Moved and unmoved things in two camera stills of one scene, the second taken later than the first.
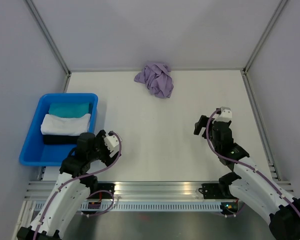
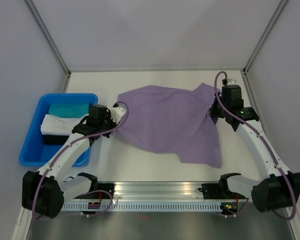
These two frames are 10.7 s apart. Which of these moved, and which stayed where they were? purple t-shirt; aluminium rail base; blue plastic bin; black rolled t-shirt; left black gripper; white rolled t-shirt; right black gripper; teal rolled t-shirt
Moved: left black gripper; right black gripper; purple t-shirt
Stayed: blue plastic bin; teal rolled t-shirt; white rolled t-shirt; aluminium rail base; black rolled t-shirt
